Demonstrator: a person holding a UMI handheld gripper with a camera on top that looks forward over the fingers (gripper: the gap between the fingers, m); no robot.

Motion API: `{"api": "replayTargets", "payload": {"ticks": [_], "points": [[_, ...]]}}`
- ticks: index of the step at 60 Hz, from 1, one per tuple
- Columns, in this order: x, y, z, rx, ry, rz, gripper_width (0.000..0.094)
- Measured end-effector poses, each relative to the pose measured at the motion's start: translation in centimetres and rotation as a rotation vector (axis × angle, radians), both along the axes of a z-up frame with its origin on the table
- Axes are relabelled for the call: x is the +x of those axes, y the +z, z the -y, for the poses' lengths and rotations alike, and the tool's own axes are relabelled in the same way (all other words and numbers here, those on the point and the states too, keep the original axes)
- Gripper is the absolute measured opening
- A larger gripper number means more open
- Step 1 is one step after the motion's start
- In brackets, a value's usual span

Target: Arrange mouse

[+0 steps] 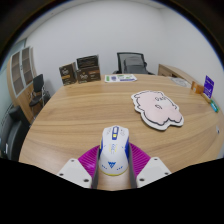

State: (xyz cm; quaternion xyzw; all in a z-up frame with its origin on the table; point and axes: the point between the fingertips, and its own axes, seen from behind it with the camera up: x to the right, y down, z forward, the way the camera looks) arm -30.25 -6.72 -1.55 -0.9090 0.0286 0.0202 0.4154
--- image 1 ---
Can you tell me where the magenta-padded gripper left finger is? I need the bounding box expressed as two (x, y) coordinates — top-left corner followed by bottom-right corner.
(57, 143), (101, 190)

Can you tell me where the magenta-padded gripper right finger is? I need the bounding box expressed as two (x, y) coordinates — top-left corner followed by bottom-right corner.
(127, 142), (172, 189)

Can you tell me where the white and blue computer mouse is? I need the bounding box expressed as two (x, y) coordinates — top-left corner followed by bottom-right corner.
(98, 124), (131, 177)

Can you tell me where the pink pig-shaped mouse pad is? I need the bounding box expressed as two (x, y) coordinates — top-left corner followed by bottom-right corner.
(130, 89), (185, 131)

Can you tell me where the black leather sofa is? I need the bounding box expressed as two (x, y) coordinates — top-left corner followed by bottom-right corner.
(0, 105), (31, 162)

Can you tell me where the green and blue pack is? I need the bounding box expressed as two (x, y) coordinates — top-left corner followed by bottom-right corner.
(209, 99), (220, 113)

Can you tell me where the round white printed pad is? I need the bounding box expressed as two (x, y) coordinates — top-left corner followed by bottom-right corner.
(171, 77), (192, 88)

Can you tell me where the small orange box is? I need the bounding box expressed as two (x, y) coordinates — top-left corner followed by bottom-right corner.
(190, 81), (205, 95)

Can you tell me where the small black chair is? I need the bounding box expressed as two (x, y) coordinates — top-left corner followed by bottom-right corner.
(28, 73), (51, 116)

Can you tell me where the large brown printed box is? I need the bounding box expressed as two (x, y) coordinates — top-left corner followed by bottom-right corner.
(76, 65), (102, 84)

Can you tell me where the white sheet with coloured print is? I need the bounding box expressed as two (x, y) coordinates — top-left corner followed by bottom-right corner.
(104, 73), (138, 83)

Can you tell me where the small brown cardboard box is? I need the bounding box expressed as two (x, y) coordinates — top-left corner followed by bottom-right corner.
(58, 62), (78, 87)

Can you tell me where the purple standing sign card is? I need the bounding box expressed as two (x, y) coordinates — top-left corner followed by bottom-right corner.
(203, 75), (216, 99)

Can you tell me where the wooden side desk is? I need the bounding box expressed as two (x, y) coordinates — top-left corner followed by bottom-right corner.
(157, 63), (204, 88)

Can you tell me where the black mesh office chair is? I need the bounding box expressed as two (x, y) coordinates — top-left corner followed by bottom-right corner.
(112, 51), (154, 75)

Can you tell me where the black printed box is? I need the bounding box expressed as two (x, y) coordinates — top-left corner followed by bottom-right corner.
(76, 54), (100, 70)

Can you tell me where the wooden shelf unit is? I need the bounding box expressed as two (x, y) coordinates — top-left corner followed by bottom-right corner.
(6, 45), (38, 123)

